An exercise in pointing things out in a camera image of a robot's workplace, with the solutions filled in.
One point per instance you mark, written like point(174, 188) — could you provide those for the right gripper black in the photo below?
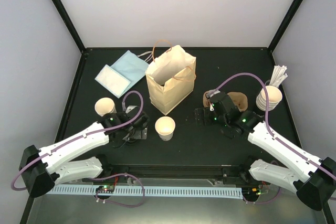
point(198, 117)

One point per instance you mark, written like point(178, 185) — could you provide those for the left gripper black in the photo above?
point(139, 133)

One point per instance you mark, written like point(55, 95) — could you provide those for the white paper cup single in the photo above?
point(165, 127)

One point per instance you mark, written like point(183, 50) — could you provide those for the brown cardboard cup carrier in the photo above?
point(239, 99)

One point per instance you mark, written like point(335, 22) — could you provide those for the beige paper bag with handles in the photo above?
point(170, 77)

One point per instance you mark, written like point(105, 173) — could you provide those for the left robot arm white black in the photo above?
point(42, 169)

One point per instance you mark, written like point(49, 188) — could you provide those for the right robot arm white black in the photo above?
point(311, 178)

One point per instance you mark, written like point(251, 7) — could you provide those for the white cup stack left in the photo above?
point(105, 106)

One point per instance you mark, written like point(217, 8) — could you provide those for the light blue paper bag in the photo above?
point(122, 75)

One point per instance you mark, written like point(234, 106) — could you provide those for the left controller circuit board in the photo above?
point(105, 189)

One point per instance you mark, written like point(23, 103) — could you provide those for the controller circuit board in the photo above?
point(254, 191)
point(105, 189)

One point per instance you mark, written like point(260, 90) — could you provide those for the stack of white paper cups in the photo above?
point(274, 96)

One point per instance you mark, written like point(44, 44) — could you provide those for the right controller circuit board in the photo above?
point(254, 191)

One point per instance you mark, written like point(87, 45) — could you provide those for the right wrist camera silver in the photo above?
point(207, 96)

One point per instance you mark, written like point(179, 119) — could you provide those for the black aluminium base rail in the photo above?
point(238, 175)

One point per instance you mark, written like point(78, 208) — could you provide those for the light blue slotted cable duct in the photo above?
point(151, 191)

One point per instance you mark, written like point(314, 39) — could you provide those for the right black frame post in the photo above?
point(284, 24)

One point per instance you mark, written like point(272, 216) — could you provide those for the black frame post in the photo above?
point(69, 24)
point(284, 24)

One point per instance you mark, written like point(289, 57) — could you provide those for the left black frame post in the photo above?
point(69, 24)

